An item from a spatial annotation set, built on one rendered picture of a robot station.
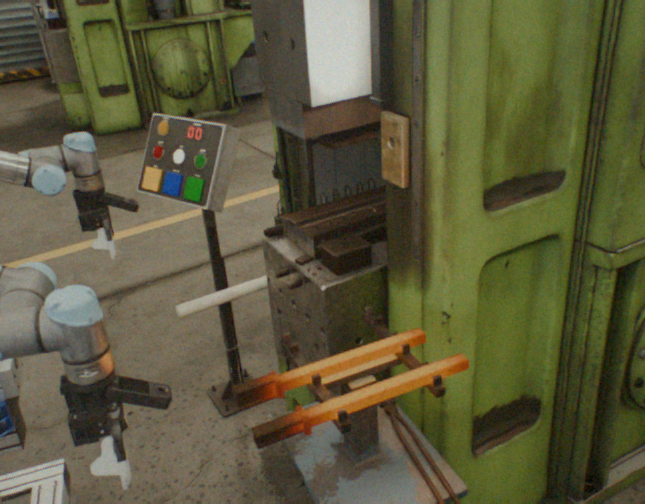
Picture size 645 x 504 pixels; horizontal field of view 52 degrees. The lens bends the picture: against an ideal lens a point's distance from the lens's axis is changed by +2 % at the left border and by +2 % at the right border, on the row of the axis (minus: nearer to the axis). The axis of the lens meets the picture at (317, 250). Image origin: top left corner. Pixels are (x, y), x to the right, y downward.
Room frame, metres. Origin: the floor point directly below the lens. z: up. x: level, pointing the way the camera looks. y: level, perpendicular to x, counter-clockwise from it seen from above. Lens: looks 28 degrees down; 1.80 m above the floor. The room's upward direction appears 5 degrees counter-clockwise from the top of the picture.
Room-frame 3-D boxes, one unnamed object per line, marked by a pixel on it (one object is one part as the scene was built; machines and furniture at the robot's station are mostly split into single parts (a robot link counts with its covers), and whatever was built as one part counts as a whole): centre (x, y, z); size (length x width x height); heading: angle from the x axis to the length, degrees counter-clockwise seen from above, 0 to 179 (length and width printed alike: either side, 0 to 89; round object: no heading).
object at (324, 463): (1.11, -0.06, 0.68); 0.40 x 0.30 x 0.02; 22
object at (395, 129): (1.50, -0.21, 1.27); 0.09 x 0.02 x 0.17; 28
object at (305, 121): (1.81, -0.13, 1.32); 0.42 x 0.20 x 0.10; 118
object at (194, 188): (2.01, 0.39, 1.01); 0.07 x 0.05 x 0.07; 53
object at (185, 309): (1.98, 0.30, 0.62); 0.44 x 0.05 x 0.05; 118
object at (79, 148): (1.76, 0.63, 1.23); 0.09 x 0.08 x 0.11; 113
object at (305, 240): (1.81, -0.13, 0.96); 0.42 x 0.20 x 0.09; 118
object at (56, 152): (1.70, 0.71, 1.23); 0.11 x 0.11 x 0.08; 23
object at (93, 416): (0.89, 0.40, 1.07); 0.09 x 0.08 x 0.12; 105
